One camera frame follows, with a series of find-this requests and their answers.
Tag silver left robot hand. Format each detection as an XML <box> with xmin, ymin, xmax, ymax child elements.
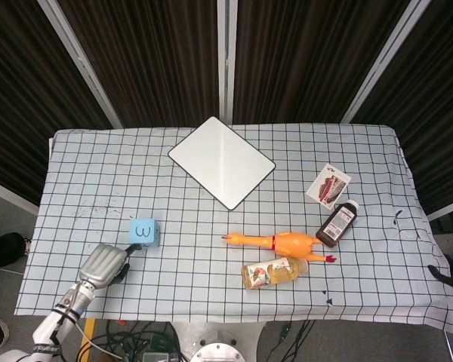
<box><xmin>78</xmin><ymin>243</ymin><xmax>143</xmax><ymax>290</ymax></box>

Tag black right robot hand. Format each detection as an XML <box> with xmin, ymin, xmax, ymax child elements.
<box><xmin>427</xmin><ymin>253</ymin><xmax>453</xmax><ymax>302</ymax></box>

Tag light blue cube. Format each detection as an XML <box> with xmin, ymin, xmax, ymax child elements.
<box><xmin>129</xmin><ymin>217</ymin><xmax>160</xmax><ymax>249</ymax></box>

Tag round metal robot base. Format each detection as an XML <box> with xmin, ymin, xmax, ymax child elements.
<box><xmin>191</xmin><ymin>342</ymin><xmax>243</xmax><ymax>362</ymax></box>

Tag white black grid tablecloth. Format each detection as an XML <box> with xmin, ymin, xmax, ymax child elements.
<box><xmin>14</xmin><ymin>123</ymin><xmax>453</xmax><ymax>335</ymax></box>

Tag yellow bar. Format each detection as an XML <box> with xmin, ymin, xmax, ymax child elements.
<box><xmin>80</xmin><ymin>318</ymin><xmax>97</xmax><ymax>355</ymax></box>

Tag black shoe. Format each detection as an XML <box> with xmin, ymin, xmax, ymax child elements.
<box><xmin>0</xmin><ymin>232</ymin><xmax>33</xmax><ymax>269</ymax></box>

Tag brown medicine bottle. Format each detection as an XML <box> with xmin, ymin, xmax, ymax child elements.
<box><xmin>315</xmin><ymin>201</ymin><xmax>360</xmax><ymax>249</ymax></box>

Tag printed picture card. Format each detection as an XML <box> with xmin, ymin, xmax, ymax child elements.
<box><xmin>305</xmin><ymin>163</ymin><xmax>353</xmax><ymax>209</ymax></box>

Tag orange rubber chicken toy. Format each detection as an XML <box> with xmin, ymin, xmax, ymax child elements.
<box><xmin>221</xmin><ymin>231</ymin><xmax>337</xmax><ymax>265</ymax></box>

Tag white board with black rim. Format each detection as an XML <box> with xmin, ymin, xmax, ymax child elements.
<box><xmin>167</xmin><ymin>115</ymin><xmax>277</xmax><ymax>211</ymax></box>

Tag dark corrugated divider panel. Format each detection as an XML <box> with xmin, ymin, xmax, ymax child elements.
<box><xmin>353</xmin><ymin>0</ymin><xmax>453</xmax><ymax>216</ymax></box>
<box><xmin>233</xmin><ymin>0</ymin><xmax>414</xmax><ymax>125</ymax></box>
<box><xmin>0</xmin><ymin>0</ymin><xmax>112</xmax><ymax>207</ymax></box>
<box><xmin>58</xmin><ymin>0</ymin><xmax>220</xmax><ymax>128</ymax></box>

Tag clear tea bottle with label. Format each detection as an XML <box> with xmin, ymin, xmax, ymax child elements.
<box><xmin>240</xmin><ymin>256</ymin><xmax>309</xmax><ymax>290</ymax></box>

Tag tangle of black cables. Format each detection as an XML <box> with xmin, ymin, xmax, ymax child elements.
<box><xmin>75</xmin><ymin>320</ymin><xmax>190</xmax><ymax>362</ymax></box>

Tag grey metal divider post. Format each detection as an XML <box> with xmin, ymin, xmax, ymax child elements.
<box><xmin>341</xmin><ymin>0</ymin><xmax>435</xmax><ymax>124</ymax></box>
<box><xmin>217</xmin><ymin>0</ymin><xmax>238</xmax><ymax>126</ymax></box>
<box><xmin>37</xmin><ymin>0</ymin><xmax>122</xmax><ymax>129</ymax></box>

